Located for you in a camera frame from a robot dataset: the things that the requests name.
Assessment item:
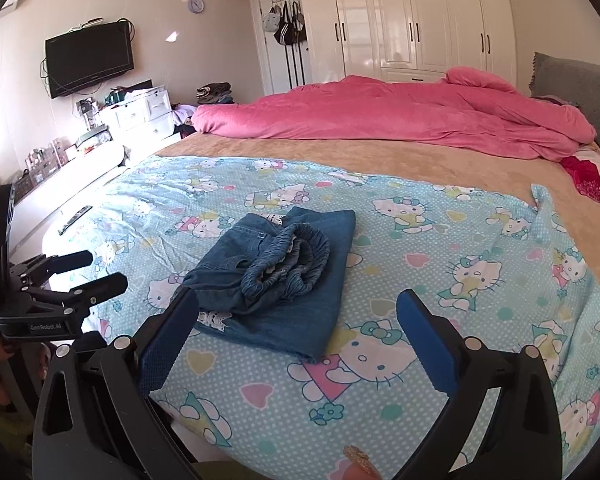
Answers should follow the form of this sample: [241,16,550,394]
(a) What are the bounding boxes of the blue denim pants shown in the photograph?
[172,207,355,362]

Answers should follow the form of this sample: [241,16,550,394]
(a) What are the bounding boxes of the person's right hand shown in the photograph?
[342,445,381,480]

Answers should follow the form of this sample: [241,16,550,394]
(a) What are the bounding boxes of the white low dresser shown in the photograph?
[93,86,181,166]

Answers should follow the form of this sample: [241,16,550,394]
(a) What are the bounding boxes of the Hello Kitty bed sheet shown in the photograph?
[43,157,600,479]

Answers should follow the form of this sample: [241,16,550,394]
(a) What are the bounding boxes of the tan plush blanket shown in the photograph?
[157,133,600,281]

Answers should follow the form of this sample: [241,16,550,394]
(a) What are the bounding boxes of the pile of folded clothes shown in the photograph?
[197,82,234,105]

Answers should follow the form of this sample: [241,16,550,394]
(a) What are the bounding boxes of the pink duvet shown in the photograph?
[192,66,596,162]

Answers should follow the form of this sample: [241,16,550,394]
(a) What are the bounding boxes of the hanging bags on door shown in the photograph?
[262,0,309,93]

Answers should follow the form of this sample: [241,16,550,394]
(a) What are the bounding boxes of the grey headboard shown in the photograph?
[529,52,600,147]

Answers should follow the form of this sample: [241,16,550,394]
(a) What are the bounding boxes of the white wardrobe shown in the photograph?
[297,0,517,82]

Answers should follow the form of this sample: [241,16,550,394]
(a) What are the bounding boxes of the black wall television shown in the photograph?
[44,18,135,99]

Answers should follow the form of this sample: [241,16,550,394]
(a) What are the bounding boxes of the round wall clock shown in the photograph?
[187,0,206,14]

